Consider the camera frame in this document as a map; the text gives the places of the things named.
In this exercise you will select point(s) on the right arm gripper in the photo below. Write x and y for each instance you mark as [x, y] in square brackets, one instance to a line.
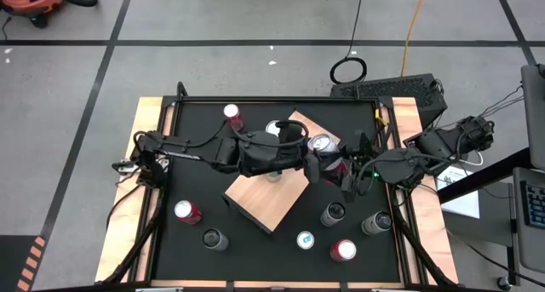
[366, 166]

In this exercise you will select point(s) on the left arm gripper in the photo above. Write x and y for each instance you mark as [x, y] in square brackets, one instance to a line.
[289, 158]

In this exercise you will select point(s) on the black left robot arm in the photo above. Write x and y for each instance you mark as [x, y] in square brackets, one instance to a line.
[204, 152]

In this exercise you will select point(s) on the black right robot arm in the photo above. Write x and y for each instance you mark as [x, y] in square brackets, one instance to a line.
[438, 145]

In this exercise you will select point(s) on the silver can black top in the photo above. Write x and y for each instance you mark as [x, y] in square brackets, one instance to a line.
[215, 239]
[333, 214]
[376, 223]

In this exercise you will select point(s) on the red soda can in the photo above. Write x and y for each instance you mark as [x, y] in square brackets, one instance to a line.
[186, 211]
[233, 115]
[343, 250]

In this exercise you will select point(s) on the wooden side board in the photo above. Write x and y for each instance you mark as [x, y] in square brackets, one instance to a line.
[123, 232]
[430, 232]

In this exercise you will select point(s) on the white paper sheet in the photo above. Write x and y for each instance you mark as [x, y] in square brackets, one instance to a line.
[464, 204]

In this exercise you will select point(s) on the black desk beam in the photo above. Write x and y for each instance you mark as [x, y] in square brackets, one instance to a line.
[481, 177]

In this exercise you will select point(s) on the grey monitor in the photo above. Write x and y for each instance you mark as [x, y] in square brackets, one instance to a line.
[534, 113]

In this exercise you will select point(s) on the grey laptop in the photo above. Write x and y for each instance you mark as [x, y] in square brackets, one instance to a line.
[521, 241]

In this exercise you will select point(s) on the black caster wheel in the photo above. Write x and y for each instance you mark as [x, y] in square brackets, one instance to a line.
[503, 282]

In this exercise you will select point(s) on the black mat orange stripes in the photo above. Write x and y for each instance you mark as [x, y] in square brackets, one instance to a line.
[13, 262]

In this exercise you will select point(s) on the orange shop vacuum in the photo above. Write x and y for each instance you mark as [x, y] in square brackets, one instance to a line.
[25, 0]

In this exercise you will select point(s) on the black table frame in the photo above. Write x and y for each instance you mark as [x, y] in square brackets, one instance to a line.
[323, 99]

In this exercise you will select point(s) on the silver mounting bracket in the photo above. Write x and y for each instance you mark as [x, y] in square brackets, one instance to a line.
[123, 167]

